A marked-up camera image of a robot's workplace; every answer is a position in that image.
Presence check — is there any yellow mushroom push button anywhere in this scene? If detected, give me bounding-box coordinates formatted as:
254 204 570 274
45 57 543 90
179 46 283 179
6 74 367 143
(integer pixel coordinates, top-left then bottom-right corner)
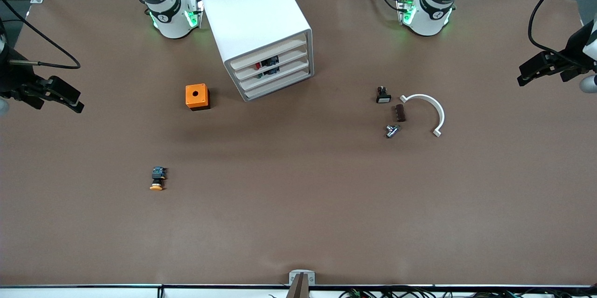
149 166 167 192

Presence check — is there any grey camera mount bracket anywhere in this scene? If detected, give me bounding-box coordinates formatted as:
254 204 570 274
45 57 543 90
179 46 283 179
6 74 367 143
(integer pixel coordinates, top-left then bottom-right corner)
289 270 316 298

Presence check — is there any white drawer cabinet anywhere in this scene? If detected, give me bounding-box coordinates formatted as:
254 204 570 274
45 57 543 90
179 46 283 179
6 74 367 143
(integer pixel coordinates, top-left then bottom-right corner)
196 0 314 102

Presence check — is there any white curved plastic arc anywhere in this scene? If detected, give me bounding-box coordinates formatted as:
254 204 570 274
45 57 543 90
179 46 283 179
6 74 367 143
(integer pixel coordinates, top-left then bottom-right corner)
400 94 445 138

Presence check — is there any black cable bundle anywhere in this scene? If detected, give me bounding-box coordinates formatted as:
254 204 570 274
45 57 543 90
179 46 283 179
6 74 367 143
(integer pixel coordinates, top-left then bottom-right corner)
340 287 597 298

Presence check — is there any orange button enclosure box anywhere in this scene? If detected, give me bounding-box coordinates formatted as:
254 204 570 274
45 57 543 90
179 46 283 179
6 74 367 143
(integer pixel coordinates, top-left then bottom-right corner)
185 83 211 111

